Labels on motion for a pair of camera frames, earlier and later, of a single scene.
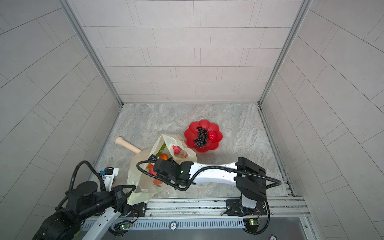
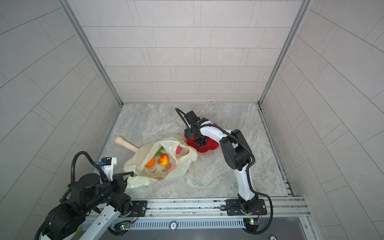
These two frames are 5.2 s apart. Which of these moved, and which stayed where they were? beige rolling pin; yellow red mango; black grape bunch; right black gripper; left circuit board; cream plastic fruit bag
Moved: right black gripper; cream plastic fruit bag
Stayed: yellow red mango; black grape bunch; beige rolling pin; left circuit board
